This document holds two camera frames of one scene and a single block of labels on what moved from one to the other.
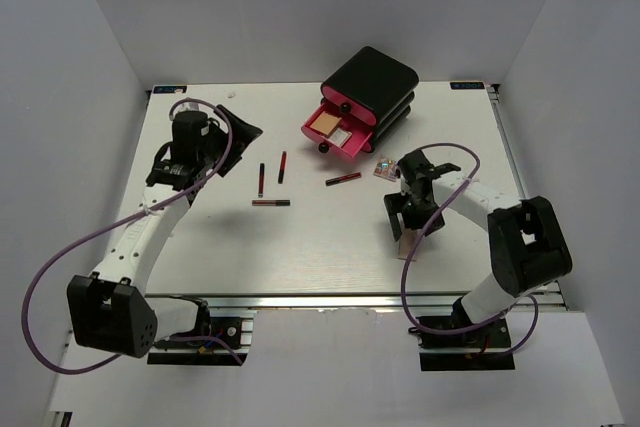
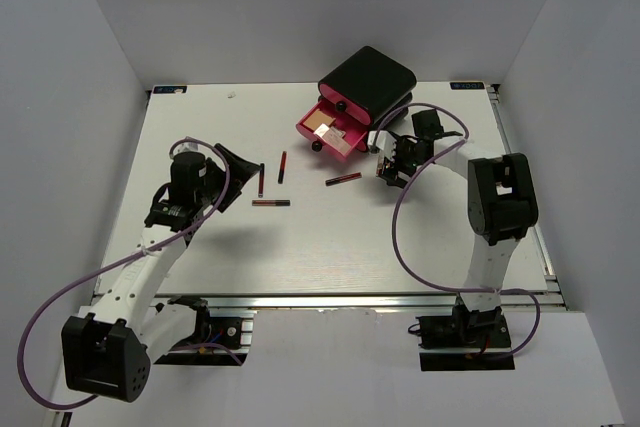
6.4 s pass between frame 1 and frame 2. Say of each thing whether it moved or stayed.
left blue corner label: stayed
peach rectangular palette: moved
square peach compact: moved
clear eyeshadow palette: stayed
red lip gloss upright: stayed
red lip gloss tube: stayed
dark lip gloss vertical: stayed
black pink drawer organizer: stayed
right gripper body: moved
